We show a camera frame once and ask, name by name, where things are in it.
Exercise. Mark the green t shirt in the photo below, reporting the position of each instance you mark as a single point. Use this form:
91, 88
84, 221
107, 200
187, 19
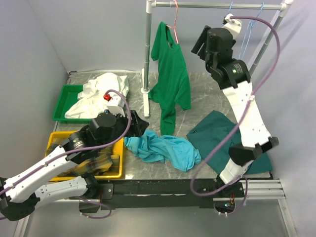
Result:
173, 85

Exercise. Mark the grey white clothes rack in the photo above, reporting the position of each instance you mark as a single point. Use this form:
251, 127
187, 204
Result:
283, 8

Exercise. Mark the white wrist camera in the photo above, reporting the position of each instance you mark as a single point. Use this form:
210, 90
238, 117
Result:
114, 104
232, 25

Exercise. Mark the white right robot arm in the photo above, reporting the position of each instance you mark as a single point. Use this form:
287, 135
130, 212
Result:
234, 80

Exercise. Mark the yellow plaid cloth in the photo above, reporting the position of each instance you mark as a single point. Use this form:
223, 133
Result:
96, 165

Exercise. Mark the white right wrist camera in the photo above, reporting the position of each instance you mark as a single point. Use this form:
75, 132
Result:
232, 25

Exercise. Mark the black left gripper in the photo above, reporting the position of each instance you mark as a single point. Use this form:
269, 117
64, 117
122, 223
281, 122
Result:
138, 125

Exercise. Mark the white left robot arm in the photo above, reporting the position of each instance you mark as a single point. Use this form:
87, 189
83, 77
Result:
24, 193

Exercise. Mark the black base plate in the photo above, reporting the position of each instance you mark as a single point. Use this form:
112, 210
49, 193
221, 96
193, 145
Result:
157, 193

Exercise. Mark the yellow plastic bin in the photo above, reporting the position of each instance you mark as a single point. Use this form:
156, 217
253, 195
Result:
115, 170

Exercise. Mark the pink wire hanger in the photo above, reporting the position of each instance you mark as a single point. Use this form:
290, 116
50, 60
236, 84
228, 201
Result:
175, 21

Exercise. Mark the green plastic tray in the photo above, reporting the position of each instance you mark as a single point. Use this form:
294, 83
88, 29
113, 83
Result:
68, 97

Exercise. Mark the dark teal garment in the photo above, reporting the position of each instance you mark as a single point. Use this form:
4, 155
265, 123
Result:
207, 134

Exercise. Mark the white shirt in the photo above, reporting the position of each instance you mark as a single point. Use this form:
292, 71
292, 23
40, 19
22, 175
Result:
91, 102

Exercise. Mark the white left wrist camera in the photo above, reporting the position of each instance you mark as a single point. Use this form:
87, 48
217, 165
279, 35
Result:
114, 104

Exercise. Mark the light blue t shirt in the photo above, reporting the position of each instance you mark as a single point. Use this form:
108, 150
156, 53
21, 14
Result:
153, 148

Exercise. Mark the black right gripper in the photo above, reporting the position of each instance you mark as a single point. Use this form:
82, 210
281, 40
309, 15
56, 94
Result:
202, 39

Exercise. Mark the blue wire hanger right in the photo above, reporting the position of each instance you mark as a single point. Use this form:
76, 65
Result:
246, 39

